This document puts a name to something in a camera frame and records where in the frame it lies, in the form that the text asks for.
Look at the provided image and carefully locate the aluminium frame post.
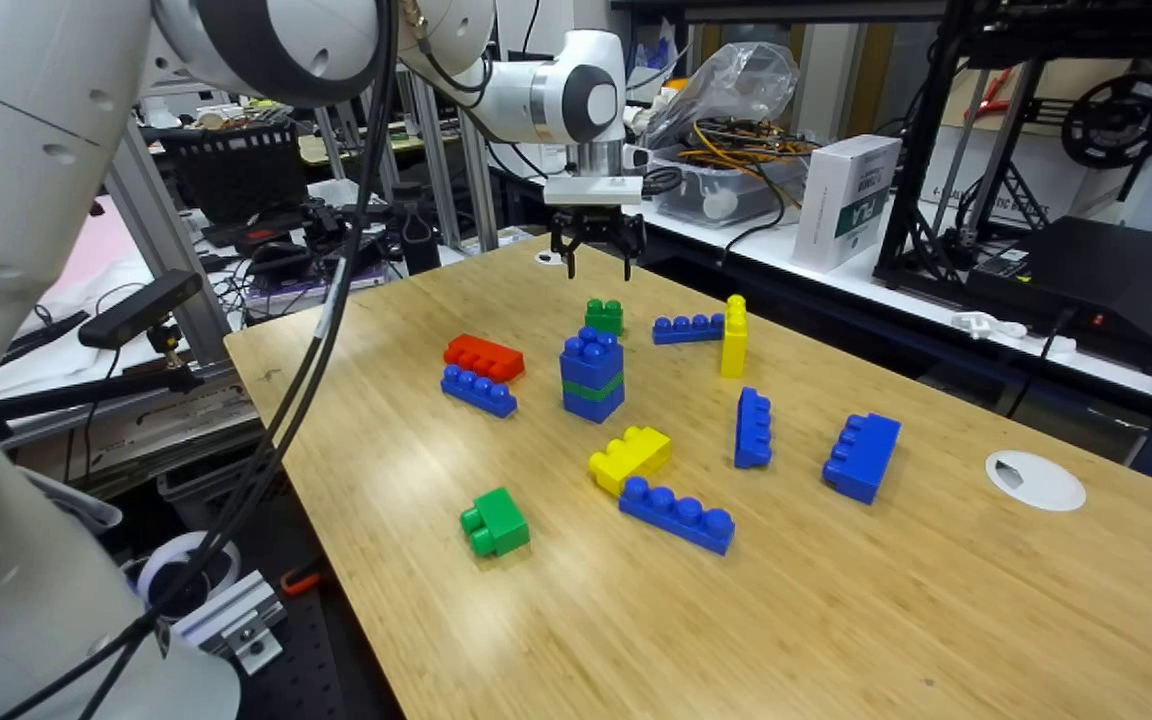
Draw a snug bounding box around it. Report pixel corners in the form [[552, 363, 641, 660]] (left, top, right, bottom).
[[105, 124, 235, 367]]

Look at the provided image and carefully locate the orange clamp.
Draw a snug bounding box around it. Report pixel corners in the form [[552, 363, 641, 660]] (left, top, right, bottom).
[[277, 567, 329, 601]]

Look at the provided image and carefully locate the clear plastic storage bin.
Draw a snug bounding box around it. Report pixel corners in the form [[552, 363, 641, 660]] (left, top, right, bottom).
[[634, 138, 794, 228]]

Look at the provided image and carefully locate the clear plastic bag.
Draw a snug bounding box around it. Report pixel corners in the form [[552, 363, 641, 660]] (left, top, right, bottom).
[[641, 36, 808, 151]]

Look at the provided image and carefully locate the blue four-stud toy block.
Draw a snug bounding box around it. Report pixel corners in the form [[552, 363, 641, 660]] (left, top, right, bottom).
[[616, 471, 741, 562], [647, 313, 728, 349], [434, 363, 521, 420], [731, 383, 777, 471]]

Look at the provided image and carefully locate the aluminium extrusion bar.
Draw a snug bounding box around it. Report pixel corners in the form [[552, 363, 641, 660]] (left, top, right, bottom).
[[180, 567, 288, 677]]

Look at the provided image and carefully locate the aluminium angle bracket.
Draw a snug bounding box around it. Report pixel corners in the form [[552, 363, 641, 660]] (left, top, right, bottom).
[[231, 629, 282, 677]]

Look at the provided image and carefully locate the white crumpled paper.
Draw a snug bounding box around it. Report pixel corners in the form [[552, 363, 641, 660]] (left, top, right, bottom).
[[948, 310, 1035, 346]]

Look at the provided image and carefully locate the blue square four-stud block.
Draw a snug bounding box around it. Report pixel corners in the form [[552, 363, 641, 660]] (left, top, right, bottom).
[[557, 325, 626, 393]]

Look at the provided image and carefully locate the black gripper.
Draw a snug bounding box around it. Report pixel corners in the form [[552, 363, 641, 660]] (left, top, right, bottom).
[[549, 200, 647, 286]]

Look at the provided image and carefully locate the thin green stack block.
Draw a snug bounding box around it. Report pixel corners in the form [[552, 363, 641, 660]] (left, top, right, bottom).
[[563, 376, 626, 410]]

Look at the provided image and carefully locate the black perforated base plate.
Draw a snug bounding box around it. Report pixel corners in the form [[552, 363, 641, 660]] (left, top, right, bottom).
[[231, 491, 409, 720]]

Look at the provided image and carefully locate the black bar camera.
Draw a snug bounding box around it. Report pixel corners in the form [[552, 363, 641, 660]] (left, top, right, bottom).
[[74, 269, 207, 353]]

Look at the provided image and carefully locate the blue wide eight-stud block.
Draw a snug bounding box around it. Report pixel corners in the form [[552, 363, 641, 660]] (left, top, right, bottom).
[[819, 410, 903, 510]]

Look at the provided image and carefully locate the white side bench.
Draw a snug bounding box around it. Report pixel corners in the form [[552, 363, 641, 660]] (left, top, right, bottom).
[[541, 124, 1152, 431]]

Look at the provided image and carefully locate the yellow wide toy block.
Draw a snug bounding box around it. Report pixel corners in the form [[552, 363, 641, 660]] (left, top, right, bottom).
[[585, 424, 677, 501]]

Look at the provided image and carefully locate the pink board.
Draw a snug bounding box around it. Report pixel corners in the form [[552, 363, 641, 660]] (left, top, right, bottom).
[[58, 198, 161, 333]]

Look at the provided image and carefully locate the white tape roll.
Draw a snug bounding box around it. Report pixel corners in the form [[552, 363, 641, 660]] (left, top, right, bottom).
[[132, 529, 244, 624]]

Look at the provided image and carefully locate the black desktop printer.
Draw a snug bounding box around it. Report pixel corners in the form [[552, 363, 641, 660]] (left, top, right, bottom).
[[998, 211, 1152, 379]]

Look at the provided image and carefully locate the black plastic crate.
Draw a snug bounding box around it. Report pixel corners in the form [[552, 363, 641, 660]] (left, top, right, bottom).
[[150, 118, 311, 233]]

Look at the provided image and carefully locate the white round table grommet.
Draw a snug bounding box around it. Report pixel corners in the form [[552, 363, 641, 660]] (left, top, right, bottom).
[[981, 447, 1088, 517]]

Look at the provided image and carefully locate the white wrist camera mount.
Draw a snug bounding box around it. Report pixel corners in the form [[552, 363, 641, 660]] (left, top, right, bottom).
[[541, 172, 647, 211]]

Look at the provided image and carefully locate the blue stack base block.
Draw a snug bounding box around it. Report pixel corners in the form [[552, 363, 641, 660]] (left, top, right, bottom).
[[561, 390, 626, 430]]

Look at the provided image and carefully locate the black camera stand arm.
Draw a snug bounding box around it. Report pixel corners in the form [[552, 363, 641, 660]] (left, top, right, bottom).
[[0, 353, 207, 431]]

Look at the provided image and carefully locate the black filament spool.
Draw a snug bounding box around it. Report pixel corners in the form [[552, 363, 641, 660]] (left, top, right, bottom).
[[1055, 74, 1152, 172]]

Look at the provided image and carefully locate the black metal rack frame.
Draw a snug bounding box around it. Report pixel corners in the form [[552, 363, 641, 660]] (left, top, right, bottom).
[[873, 0, 1152, 293]]

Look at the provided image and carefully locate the yellow narrow toy block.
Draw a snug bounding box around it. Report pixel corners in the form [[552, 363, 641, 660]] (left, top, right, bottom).
[[714, 293, 753, 383]]

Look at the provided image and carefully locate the red four-stud toy block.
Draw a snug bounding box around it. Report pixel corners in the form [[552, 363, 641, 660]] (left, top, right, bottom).
[[438, 333, 529, 383]]

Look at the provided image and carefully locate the white cardboard box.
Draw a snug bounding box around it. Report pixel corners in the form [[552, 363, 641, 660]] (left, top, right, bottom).
[[793, 133, 903, 274]]

